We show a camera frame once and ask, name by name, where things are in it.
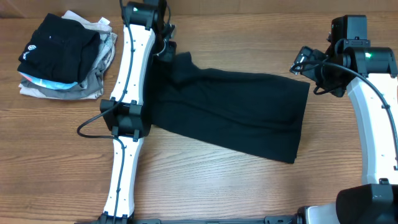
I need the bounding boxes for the black t-shirt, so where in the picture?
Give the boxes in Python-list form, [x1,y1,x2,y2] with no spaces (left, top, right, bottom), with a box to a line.
[147,53,310,164]

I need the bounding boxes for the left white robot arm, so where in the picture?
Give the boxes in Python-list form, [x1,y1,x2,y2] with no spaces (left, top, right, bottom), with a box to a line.
[97,0,177,223]

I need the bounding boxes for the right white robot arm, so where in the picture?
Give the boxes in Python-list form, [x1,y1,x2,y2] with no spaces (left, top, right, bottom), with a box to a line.
[290,45,397,224]

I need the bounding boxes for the folded white garment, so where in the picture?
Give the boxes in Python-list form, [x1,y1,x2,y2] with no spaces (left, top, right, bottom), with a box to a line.
[18,10,113,100]

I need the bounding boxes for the folded grey garment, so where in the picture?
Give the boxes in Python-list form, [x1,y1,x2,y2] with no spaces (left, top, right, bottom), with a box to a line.
[19,32,118,100]

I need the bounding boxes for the folded black shirt with logo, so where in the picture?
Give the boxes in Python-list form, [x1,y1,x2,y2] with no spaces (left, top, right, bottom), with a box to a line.
[17,14,101,83]

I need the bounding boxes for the folded light blue garment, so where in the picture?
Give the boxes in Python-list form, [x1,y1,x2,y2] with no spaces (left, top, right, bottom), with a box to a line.
[19,72,78,90]

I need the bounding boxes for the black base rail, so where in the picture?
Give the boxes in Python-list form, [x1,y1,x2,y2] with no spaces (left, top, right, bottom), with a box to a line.
[129,215,303,224]

